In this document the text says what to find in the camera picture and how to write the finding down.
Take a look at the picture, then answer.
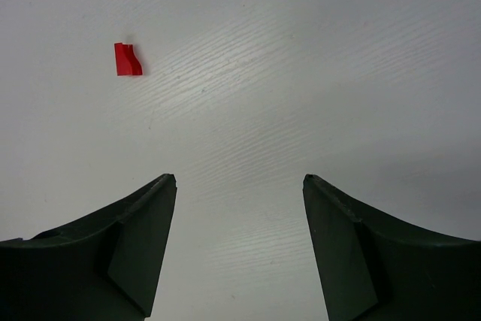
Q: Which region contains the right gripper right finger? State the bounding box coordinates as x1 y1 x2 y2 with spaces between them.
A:
303 174 480 320

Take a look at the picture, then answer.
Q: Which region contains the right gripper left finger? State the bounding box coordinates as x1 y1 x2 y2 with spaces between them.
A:
1 174 177 320

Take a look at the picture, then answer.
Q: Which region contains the small red lego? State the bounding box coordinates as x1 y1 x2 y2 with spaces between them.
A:
113 43 144 77

